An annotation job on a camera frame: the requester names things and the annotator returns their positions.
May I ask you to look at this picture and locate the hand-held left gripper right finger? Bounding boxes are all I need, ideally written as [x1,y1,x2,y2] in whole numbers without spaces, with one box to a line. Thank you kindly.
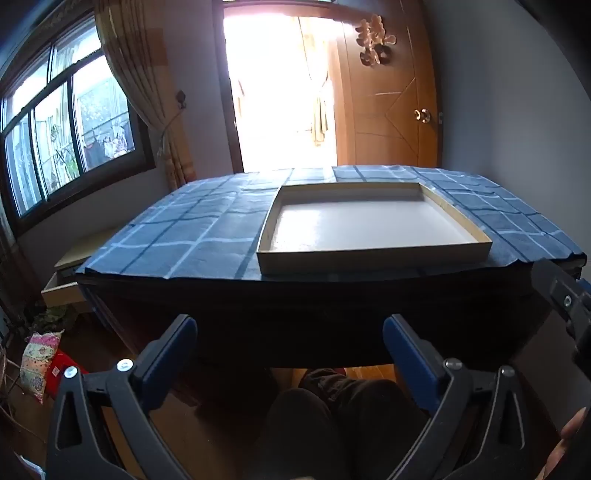
[382,315,536,480]

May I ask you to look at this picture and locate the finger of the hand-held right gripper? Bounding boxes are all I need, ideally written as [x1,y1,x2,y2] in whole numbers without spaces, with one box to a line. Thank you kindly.
[531,260,591,340]

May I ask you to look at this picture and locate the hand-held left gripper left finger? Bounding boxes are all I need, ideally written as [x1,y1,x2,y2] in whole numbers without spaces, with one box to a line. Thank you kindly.
[46,315,199,480]

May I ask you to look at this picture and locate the shallow cardboard tray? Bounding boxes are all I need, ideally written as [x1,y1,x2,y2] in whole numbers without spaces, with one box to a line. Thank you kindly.
[256,181,494,278]

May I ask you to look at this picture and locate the person's right hand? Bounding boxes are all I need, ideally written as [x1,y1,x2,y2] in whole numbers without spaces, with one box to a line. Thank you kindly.
[544,408,591,480]

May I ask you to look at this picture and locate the person's legs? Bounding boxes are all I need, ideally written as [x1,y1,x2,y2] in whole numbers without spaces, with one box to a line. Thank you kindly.
[265,367,435,480]

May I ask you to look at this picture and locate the red plastic stool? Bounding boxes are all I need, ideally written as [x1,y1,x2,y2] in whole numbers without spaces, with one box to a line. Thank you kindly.
[44,350,88,400]

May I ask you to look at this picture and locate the blue plaid tablecloth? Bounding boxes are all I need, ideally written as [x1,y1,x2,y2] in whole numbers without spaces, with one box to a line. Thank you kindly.
[74,165,588,280]

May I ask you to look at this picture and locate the floral patterned bag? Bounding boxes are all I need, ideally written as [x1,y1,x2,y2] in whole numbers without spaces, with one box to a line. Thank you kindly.
[19,330,64,405]

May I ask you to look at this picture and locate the light wooden nightstand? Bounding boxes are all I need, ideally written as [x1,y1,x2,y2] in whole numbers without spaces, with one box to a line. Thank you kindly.
[41,226,123,308]

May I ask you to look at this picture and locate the orange wooden door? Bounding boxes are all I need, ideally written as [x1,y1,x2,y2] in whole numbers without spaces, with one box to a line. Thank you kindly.
[335,9,439,169]

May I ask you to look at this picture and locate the dark framed window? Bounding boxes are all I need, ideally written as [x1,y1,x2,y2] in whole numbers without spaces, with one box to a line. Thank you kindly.
[0,28,158,238]

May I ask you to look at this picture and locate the yellow doorway curtain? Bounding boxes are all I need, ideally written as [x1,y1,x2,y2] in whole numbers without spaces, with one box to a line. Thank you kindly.
[300,18,333,147]

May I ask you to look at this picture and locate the tan patterned curtain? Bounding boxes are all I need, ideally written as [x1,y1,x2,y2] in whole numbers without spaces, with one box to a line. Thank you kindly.
[95,0,197,192]

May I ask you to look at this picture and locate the gold door ornament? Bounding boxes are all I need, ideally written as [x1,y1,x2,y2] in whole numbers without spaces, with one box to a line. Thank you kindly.
[355,15,398,68]

